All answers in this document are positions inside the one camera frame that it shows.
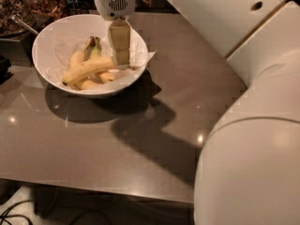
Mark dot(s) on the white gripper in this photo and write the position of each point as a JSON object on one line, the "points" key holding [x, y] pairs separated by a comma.
{"points": [[114, 4]]}

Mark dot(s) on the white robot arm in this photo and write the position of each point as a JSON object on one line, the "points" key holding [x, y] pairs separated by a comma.
{"points": [[248, 170]]}

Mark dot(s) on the green-stemmed yellow banana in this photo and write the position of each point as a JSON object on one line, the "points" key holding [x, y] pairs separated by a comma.
{"points": [[106, 76]]}

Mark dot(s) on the white ceramic bowl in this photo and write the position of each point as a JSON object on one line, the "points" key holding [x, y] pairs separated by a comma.
{"points": [[47, 47]]}

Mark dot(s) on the white paper liner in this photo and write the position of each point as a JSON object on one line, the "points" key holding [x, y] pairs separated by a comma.
{"points": [[85, 64]]}

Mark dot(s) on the glass jar of nuts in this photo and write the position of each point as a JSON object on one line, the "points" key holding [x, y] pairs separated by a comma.
{"points": [[19, 8]]}

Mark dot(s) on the metal scoop handle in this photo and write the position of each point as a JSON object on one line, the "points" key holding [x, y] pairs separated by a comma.
{"points": [[23, 24]]}

